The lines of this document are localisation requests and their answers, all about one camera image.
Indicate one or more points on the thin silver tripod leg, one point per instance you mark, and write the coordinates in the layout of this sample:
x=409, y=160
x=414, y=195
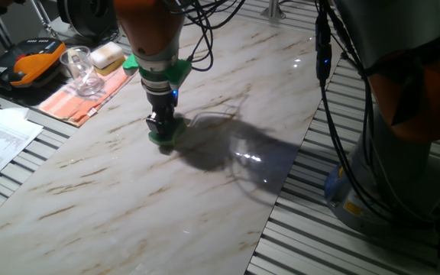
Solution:
x=41, y=15

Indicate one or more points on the orange black teach pendant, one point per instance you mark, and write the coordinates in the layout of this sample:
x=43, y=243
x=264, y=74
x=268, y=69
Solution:
x=33, y=63

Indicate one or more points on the clear glass beaker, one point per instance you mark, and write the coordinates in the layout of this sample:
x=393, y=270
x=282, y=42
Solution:
x=84, y=76

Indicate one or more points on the orange striped cloth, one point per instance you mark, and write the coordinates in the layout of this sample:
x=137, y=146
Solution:
x=71, y=105

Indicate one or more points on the green sponge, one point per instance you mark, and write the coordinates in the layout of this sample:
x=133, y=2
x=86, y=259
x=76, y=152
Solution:
x=176, y=133

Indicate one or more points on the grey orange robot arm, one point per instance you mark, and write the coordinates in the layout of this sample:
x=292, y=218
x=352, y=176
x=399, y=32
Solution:
x=392, y=30

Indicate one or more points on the blank white paper sheet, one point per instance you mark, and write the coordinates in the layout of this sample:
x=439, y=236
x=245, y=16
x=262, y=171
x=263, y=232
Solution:
x=19, y=112

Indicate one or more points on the white yellow sponge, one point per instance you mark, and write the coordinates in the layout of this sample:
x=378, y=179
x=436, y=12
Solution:
x=107, y=55

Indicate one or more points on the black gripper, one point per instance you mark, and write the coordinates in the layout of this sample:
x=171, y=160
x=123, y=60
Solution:
x=162, y=101

